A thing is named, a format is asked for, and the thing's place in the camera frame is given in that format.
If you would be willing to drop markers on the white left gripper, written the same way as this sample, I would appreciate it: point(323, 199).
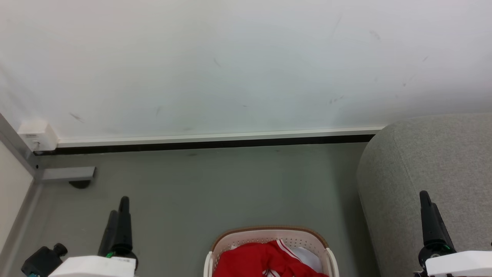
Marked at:
point(96, 267)

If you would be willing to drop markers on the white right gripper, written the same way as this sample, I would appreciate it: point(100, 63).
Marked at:
point(461, 265)

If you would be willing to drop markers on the red garment with white stripes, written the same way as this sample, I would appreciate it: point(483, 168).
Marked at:
point(253, 261)

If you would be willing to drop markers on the grey fabric sofa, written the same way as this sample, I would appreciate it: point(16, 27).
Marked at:
point(430, 165)

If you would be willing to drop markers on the black round foot pad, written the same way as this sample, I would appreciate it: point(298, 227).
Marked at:
point(79, 184)

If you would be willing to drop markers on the white baseboard strip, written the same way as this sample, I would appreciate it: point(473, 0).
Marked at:
point(215, 137)

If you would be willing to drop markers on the white plastic laundry basket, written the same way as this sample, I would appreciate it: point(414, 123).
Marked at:
point(269, 234)

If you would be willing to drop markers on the grey metal floor bracket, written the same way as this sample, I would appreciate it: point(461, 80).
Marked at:
point(69, 174)

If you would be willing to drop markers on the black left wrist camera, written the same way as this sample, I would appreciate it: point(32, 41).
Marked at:
point(42, 261)

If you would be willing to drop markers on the white wall socket box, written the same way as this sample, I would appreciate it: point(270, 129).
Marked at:
point(38, 134)

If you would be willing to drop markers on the grey metal frame post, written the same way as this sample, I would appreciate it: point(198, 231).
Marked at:
point(15, 148)

